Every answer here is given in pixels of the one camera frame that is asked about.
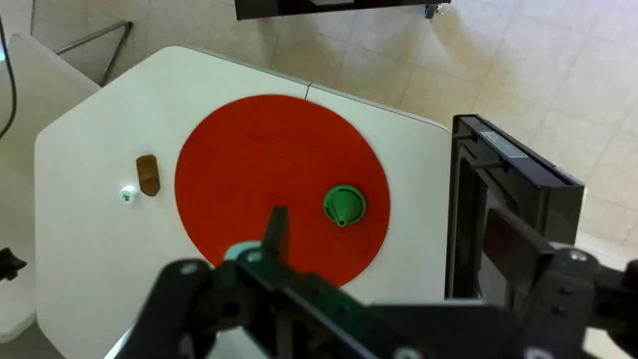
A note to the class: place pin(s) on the black flat panel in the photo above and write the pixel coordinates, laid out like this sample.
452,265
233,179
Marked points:
319,6

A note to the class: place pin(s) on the brown oblong block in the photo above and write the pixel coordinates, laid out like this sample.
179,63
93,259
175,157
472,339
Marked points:
147,173

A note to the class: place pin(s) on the green cone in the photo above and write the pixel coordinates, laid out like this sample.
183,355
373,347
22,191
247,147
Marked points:
343,203

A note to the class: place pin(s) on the grey metal stand frame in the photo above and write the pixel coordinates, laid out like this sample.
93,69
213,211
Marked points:
91,37

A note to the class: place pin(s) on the black microwave door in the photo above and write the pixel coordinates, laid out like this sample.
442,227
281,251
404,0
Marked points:
530,185

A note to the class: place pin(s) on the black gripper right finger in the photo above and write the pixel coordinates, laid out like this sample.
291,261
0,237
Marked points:
510,249

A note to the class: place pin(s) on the black clamp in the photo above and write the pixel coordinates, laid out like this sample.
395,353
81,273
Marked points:
10,261

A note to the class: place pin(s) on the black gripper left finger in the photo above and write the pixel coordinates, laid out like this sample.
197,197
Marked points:
275,231

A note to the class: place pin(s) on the red round mat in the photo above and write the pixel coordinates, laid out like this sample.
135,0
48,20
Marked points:
265,171

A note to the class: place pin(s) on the small white green ball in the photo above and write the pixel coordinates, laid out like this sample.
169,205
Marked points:
127,193

